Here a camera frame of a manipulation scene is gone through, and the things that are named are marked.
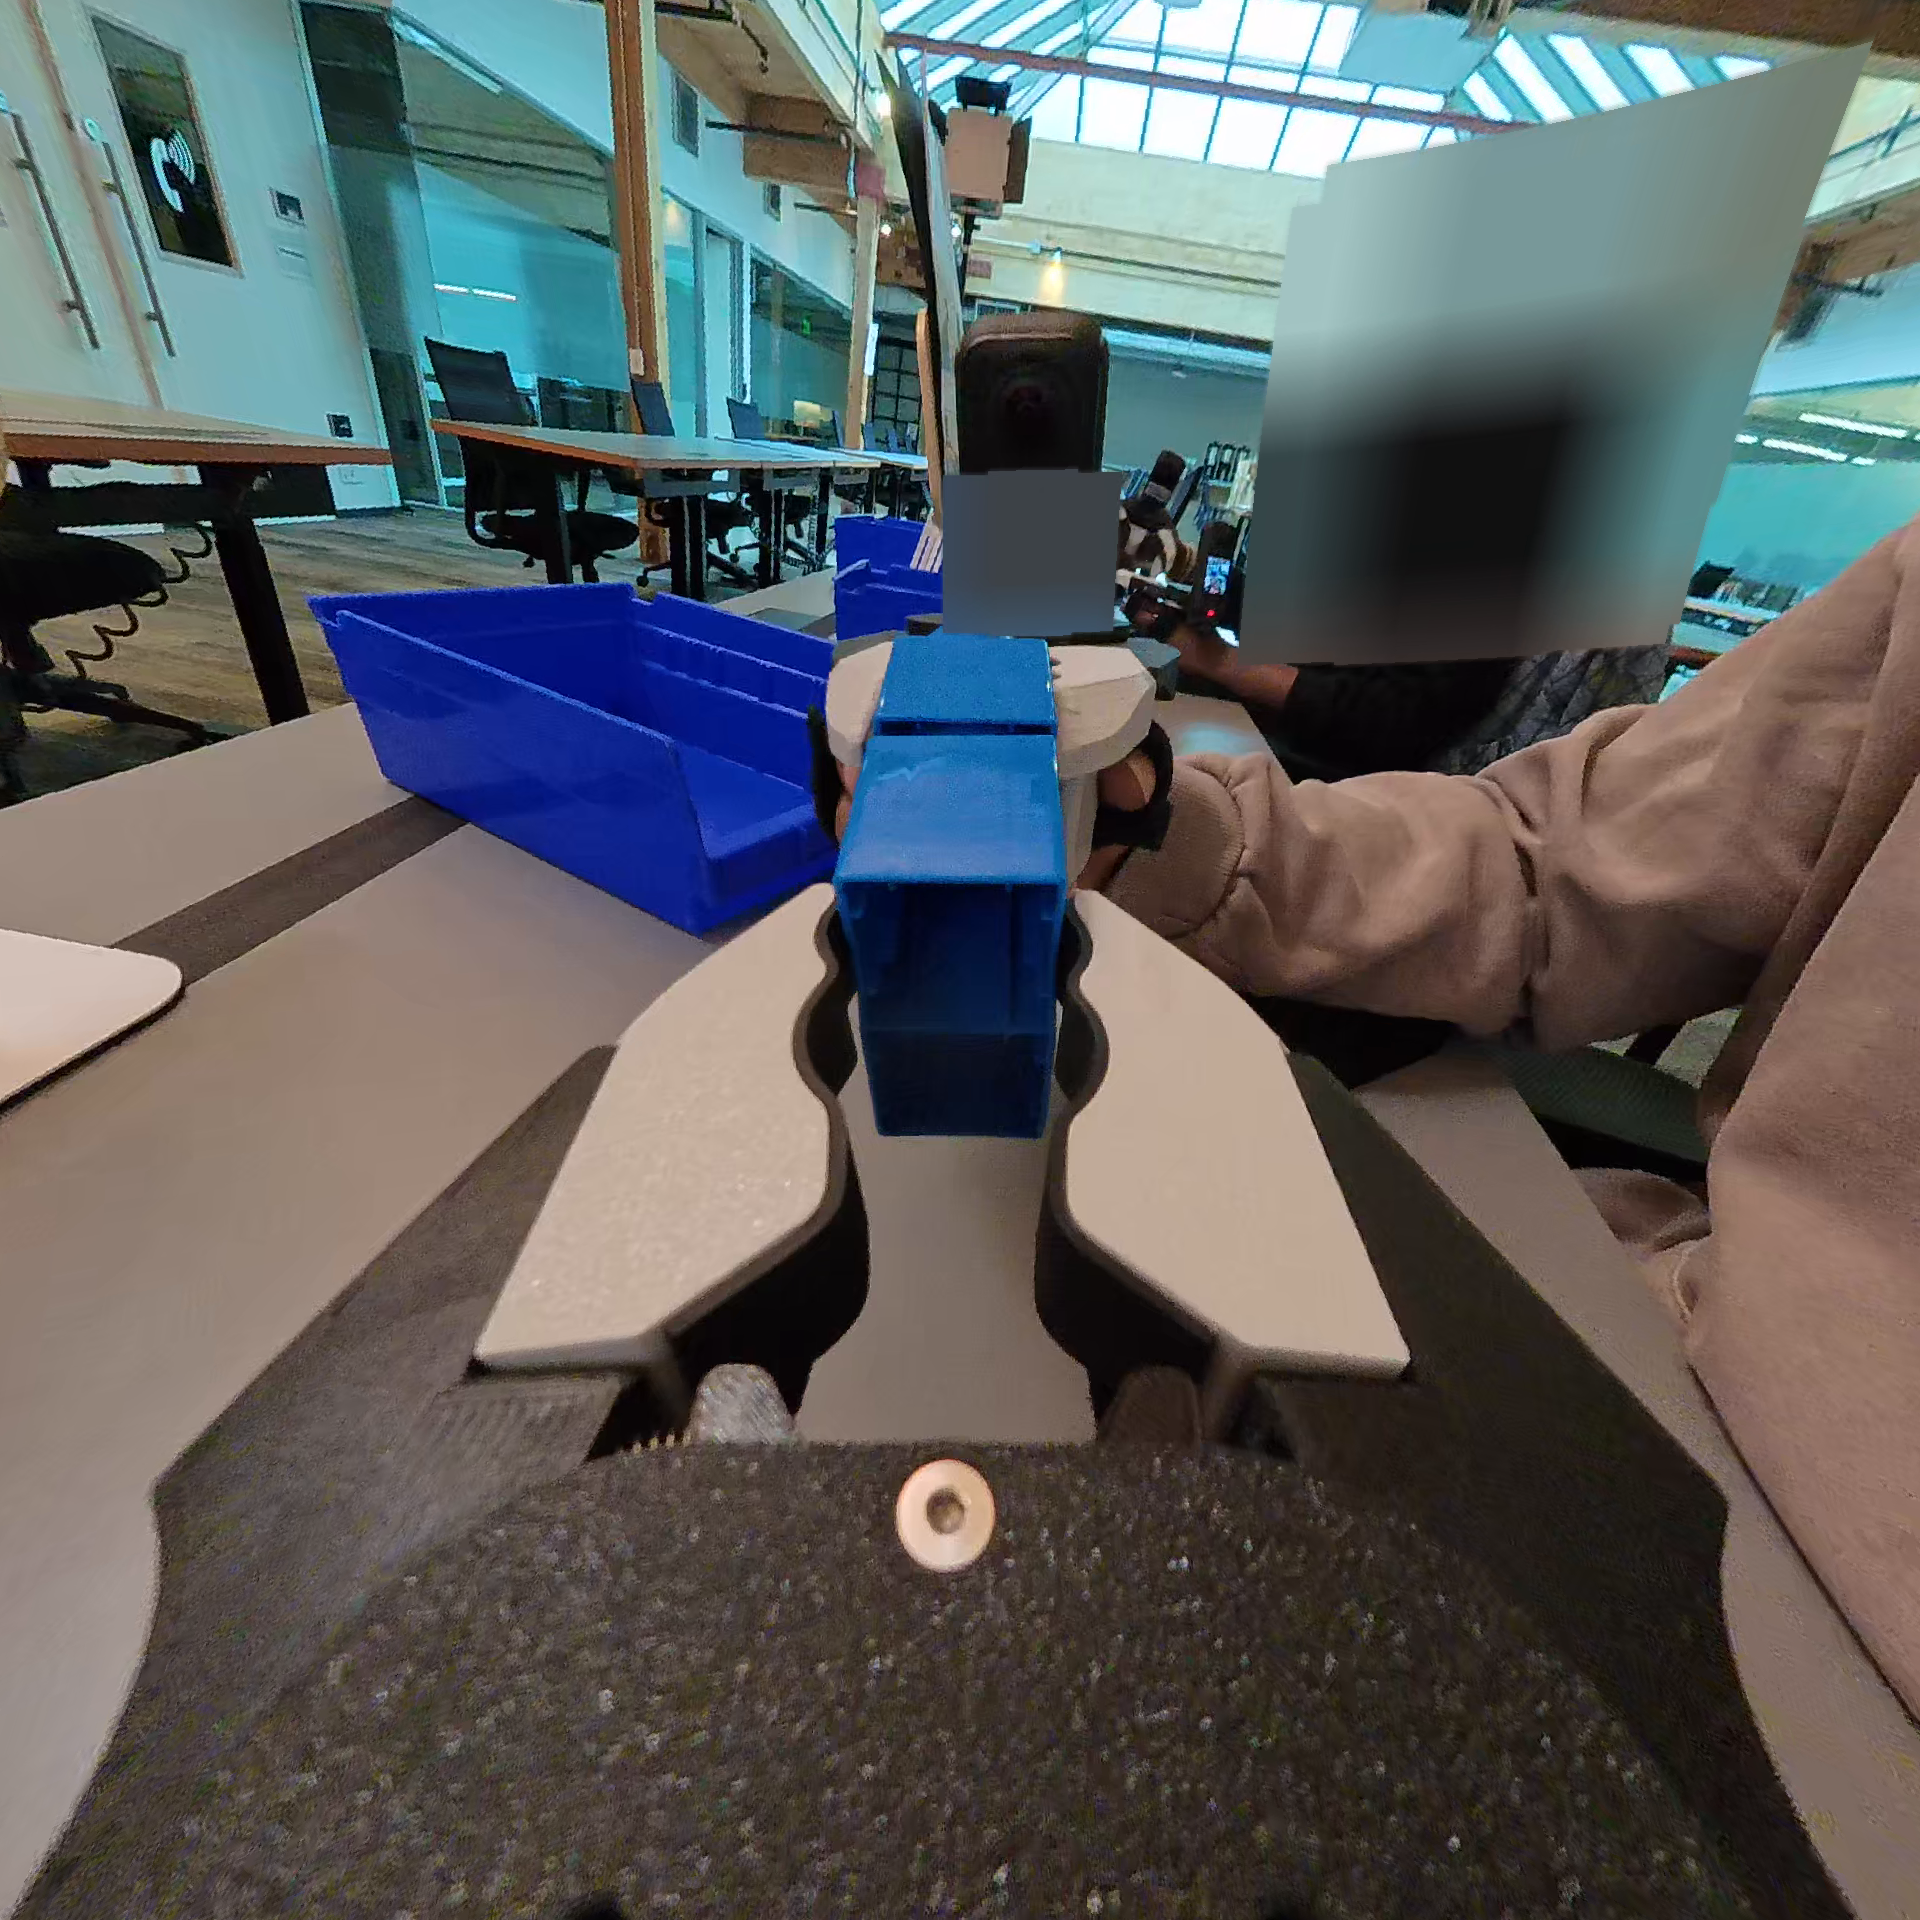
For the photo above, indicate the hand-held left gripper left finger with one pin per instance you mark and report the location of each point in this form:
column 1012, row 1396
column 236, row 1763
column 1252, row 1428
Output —
column 676, row 1184

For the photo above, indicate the long wooden desk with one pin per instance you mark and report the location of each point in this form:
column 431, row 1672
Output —
column 600, row 447

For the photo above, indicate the white sign stand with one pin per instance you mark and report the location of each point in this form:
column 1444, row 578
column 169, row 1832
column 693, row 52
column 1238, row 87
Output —
column 77, row 1003

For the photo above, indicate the white door with phone sign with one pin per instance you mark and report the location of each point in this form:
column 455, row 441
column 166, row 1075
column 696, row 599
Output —
column 19, row 359
column 255, row 345

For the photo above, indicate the wooden desk with black legs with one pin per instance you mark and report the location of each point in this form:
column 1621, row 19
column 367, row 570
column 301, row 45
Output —
column 149, row 434

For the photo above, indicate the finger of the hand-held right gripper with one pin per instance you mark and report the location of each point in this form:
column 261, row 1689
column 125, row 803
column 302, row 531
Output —
column 1103, row 713
column 856, row 713

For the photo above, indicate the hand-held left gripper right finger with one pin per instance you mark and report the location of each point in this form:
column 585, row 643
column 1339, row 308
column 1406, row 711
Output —
column 1214, row 1184

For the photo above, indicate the blue two-stud mega block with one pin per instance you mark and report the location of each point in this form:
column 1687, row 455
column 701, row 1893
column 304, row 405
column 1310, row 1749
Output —
column 944, row 839

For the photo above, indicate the blue plastic bin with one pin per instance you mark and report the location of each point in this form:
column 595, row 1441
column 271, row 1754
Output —
column 869, row 592
column 525, row 751

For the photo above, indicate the blue one-stud mega block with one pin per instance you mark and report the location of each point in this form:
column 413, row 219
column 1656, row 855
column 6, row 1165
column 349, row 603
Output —
column 960, row 682

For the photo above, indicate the person's right forearm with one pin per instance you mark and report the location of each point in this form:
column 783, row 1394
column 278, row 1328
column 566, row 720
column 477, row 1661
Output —
column 1424, row 869

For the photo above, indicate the wooden pillar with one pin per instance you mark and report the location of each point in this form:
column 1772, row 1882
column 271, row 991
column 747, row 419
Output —
column 639, row 181

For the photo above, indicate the person's right hand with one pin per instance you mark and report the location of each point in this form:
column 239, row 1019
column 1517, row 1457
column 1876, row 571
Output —
column 1126, row 809

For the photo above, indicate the black pole with camera box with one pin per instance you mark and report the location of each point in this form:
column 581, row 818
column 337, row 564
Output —
column 984, row 148

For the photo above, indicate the black office chair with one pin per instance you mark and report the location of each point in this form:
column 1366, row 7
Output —
column 652, row 405
column 77, row 570
column 481, row 388

